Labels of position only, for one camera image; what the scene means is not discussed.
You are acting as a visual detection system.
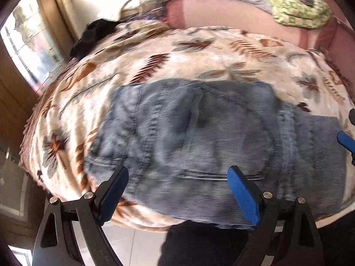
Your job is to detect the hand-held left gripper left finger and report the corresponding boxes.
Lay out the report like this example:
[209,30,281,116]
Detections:
[32,166,129,266]

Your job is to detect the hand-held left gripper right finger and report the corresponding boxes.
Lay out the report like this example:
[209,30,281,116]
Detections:
[227,165,324,266]

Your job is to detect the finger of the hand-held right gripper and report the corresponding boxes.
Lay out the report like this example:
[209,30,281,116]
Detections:
[337,131,355,167]

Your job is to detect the blue denim pants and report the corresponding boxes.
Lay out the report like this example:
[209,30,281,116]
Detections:
[83,78,348,229]

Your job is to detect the person's left leg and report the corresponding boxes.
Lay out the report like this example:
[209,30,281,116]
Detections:
[159,219,256,266]

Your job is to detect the person's leg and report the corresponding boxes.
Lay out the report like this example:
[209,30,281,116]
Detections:
[159,219,256,266]
[316,213,355,266]

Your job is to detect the person's right leg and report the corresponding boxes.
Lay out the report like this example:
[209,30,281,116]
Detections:
[316,213,355,266]

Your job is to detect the green patterned cloth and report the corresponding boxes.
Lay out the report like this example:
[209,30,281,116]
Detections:
[255,0,332,29]

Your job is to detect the leaf printed beige blanket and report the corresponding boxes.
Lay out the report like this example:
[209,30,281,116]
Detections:
[19,22,355,232]

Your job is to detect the black cloth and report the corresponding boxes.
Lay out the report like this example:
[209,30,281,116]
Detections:
[69,19,118,60]

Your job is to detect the pink sofa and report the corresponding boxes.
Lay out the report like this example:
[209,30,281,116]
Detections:
[166,0,355,70]

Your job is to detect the beige cloth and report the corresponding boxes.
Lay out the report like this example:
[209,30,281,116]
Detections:
[119,0,167,23]

